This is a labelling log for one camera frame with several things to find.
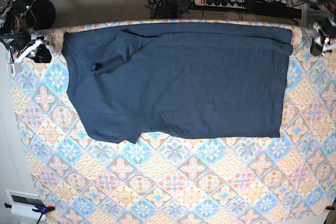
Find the dark blue t-shirt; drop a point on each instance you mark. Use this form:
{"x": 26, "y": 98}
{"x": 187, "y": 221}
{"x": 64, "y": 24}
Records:
{"x": 189, "y": 80}

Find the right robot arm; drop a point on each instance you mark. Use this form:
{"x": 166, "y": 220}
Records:
{"x": 19, "y": 19}

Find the white power strip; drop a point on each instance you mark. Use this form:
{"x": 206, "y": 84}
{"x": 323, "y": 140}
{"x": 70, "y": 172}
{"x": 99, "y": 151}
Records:
{"x": 220, "y": 3}

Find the blue orange clamp bottom left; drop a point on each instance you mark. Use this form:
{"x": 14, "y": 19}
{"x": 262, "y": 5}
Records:
{"x": 42, "y": 209}

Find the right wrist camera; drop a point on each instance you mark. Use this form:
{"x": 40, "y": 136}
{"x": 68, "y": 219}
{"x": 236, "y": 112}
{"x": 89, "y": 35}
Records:
{"x": 14, "y": 68}

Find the white wall panel box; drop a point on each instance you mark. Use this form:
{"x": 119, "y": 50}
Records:
{"x": 22, "y": 204}

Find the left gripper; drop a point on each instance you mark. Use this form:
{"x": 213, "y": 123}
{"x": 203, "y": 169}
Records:
{"x": 321, "y": 41}

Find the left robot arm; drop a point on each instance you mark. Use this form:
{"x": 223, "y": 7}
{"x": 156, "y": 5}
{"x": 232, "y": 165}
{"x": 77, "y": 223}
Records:
{"x": 323, "y": 23}

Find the patterned tablecloth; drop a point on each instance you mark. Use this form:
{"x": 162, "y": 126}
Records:
{"x": 165, "y": 179}

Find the orange clamp bottom right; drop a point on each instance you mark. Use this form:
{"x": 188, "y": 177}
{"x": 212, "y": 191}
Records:
{"x": 329, "y": 208}

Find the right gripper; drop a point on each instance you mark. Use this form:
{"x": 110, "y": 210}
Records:
{"x": 18, "y": 42}

